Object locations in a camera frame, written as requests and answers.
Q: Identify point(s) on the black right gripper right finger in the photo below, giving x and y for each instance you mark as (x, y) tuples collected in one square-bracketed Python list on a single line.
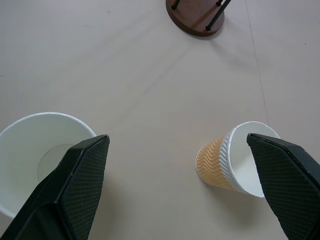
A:
[(287, 185)]

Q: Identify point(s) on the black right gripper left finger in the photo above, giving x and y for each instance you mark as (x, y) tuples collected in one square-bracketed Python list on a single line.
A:
[(75, 190)]

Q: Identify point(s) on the orange white ripple paper cup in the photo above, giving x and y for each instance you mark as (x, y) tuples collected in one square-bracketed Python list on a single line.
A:
[(225, 165)]

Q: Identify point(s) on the brown round wooden stand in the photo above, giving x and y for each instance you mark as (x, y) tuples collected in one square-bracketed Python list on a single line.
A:
[(193, 20)]

